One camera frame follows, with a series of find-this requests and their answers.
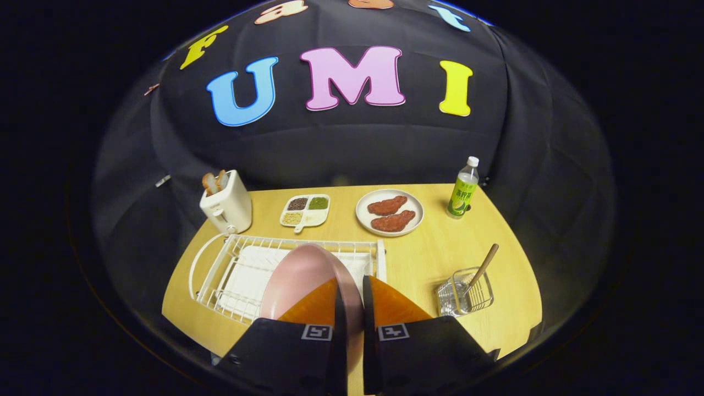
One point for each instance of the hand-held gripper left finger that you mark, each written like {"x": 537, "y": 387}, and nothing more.
{"x": 340, "y": 357}

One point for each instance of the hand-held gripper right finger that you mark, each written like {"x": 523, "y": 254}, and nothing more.
{"x": 369, "y": 357}

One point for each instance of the pink plate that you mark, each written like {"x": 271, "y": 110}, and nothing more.
{"x": 302, "y": 280}

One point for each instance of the wooden spoon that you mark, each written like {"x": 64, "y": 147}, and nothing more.
{"x": 487, "y": 263}

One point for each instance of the white round plate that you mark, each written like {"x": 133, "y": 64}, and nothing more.
{"x": 411, "y": 205}

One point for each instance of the white drip tray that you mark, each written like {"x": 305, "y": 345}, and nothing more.
{"x": 247, "y": 280}

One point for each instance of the red meat piece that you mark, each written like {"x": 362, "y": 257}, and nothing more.
{"x": 388, "y": 205}
{"x": 393, "y": 221}

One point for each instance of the white divided condiment tray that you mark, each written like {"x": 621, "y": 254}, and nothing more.
{"x": 313, "y": 219}

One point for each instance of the white toaster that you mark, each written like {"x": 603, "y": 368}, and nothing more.
{"x": 228, "y": 209}

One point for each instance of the green label drink bottle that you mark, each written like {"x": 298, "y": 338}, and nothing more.
{"x": 462, "y": 195}

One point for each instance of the brown toast slice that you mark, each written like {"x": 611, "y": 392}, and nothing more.
{"x": 209, "y": 184}
{"x": 221, "y": 179}

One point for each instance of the black backdrop cloth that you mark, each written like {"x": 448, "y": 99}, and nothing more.
{"x": 357, "y": 143}

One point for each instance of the silver backdrop clip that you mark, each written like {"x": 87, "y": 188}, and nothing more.
{"x": 163, "y": 180}

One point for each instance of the red backdrop clip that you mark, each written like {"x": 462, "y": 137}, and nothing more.
{"x": 152, "y": 88}

